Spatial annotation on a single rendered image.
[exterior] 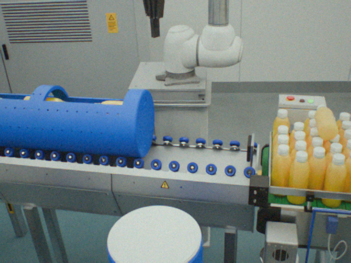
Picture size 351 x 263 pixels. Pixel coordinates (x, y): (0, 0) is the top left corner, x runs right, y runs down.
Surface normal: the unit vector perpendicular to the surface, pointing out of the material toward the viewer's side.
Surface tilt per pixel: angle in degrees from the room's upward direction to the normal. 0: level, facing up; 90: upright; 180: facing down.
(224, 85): 76
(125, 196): 110
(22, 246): 0
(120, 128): 69
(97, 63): 90
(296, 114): 90
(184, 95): 90
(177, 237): 0
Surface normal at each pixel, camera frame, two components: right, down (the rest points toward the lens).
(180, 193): -0.22, 0.17
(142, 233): -0.04, -0.87
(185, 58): -0.15, 0.52
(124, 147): -0.19, 0.69
